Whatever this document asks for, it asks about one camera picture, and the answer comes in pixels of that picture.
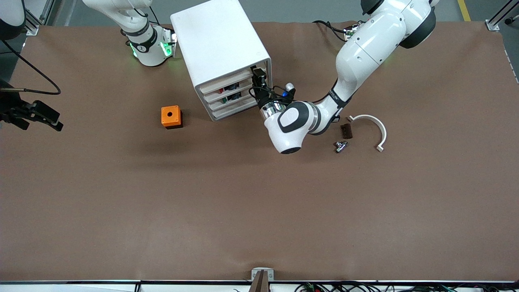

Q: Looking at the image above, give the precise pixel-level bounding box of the white drawer cabinet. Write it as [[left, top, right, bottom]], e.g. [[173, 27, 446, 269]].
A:
[[170, 0, 273, 122]]

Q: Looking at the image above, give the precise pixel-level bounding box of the brown table mat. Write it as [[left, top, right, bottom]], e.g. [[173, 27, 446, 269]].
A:
[[0, 21, 519, 281]]

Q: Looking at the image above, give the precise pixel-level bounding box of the aluminium frame profile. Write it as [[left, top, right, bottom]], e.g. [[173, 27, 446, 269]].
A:
[[487, 0, 519, 32], [18, 0, 55, 36]]

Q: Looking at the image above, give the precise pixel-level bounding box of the orange button enclosure box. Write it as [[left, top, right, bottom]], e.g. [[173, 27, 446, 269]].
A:
[[161, 105, 183, 130]]

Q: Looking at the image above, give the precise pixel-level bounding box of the white curved plastic bracket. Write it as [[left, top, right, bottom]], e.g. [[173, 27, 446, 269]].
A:
[[347, 115, 387, 153]]

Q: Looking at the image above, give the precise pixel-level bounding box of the grey table edge bracket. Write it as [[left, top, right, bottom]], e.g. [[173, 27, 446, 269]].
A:
[[249, 267, 275, 292]]

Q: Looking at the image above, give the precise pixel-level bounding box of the bundle of loose cables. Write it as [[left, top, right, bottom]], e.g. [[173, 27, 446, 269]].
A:
[[295, 281, 519, 292]]

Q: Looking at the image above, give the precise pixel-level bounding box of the white table edge rail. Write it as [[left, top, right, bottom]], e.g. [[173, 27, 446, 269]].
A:
[[0, 280, 519, 292]]

